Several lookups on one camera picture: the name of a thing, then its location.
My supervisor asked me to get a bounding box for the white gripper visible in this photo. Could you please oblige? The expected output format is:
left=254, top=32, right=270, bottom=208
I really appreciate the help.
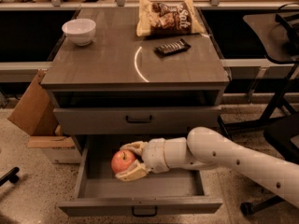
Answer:
left=115, top=138, right=169, bottom=182

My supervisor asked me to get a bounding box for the red apple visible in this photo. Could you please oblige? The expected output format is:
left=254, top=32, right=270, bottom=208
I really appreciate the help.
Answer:
left=111, top=150, right=135, bottom=174

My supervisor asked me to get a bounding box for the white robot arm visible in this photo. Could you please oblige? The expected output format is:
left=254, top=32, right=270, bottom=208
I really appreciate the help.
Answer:
left=111, top=127, right=299, bottom=207

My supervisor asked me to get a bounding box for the open grey lower drawer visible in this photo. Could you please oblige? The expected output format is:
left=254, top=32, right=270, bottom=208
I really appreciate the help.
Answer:
left=59, top=135, right=222, bottom=217

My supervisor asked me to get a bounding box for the grey upper drawer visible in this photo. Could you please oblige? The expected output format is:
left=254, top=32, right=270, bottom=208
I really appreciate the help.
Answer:
left=54, top=105, right=221, bottom=134

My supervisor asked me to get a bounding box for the grey drawer cabinet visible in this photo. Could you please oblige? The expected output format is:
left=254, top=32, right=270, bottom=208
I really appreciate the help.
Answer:
left=41, top=7, right=229, bottom=149

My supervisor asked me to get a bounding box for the brown cardboard box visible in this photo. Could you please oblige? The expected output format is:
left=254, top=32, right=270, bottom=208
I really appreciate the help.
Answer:
left=8, top=70, right=75, bottom=148

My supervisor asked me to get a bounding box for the black snack bar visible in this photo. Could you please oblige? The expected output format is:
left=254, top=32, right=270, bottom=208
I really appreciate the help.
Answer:
left=154, top=38, right=191, bottom=56

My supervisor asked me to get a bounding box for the black chair caster left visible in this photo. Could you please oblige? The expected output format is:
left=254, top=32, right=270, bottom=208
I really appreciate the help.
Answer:
left=0, top=167, right=20, bottom=187

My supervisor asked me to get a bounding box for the white bowl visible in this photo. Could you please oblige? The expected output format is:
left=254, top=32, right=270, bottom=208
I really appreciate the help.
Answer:
left=62, top=19, right=96, bottom=46

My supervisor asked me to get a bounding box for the yellow brown chip bag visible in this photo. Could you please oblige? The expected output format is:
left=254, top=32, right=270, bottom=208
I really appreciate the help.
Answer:
left=136, top=0, right=205, bottom=37

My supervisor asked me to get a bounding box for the black office chair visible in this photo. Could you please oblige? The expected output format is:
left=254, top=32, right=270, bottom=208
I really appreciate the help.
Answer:
left=218, top=109, right=299, bottom=217

